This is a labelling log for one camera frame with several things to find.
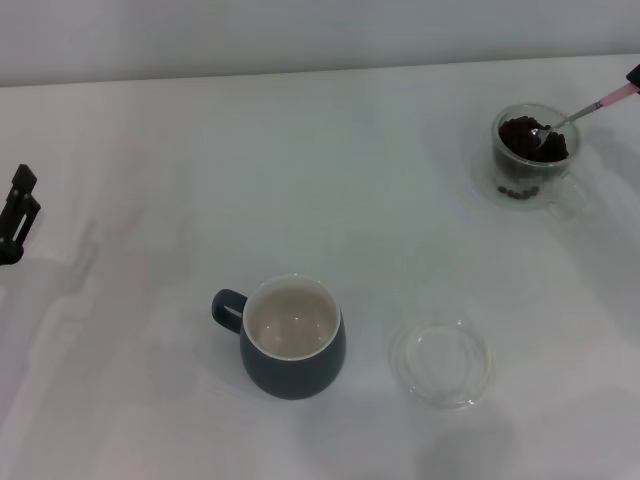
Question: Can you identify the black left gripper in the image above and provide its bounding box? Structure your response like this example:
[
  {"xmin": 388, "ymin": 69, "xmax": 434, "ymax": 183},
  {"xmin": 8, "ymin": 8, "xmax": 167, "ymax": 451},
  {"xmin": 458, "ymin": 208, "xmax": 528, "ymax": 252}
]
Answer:
[{"xmin": 0, "ymin": 164, "xmax": 43, "ymax": 268}]

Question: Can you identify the pink handled metal spoon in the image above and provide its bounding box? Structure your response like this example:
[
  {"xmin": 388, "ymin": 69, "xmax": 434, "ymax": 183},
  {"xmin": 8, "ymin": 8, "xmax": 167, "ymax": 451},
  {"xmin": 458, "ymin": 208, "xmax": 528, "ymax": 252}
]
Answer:
[{"xmin": 528, "ymin": 83, "xmax": 635, "ymax": 151}]

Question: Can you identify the pile of coffee beans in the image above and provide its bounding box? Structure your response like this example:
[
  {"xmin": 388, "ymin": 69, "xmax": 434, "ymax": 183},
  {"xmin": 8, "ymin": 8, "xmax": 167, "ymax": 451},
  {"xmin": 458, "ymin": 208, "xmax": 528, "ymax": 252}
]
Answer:
[{"xmin": 497, "ymin": 115, "xmax": 571, "ymax": 200}]

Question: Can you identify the dark teal ceramic mug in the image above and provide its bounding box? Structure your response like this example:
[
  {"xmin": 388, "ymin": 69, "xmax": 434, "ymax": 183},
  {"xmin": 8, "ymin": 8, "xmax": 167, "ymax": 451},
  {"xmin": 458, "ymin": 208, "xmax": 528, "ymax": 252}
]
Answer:
[{"xmin": 210, "ymin": 273, "xmax": 347, "ymax": 401}]

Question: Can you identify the small clear glass dish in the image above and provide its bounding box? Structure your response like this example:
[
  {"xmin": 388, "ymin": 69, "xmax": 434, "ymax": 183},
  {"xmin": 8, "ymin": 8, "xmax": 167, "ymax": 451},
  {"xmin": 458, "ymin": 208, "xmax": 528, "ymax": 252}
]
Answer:
[{"xmin": 388, "ymin": 319, "xmax": 497, "ymax": 414}]

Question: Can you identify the clear glass cup with handle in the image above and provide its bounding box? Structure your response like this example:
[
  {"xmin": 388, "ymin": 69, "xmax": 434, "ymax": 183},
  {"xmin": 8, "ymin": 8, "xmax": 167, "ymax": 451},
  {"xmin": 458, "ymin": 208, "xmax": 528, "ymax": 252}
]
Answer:
[{"xmin": 469, "ymin": 102, "xmax": 589, "ymax": 219}]

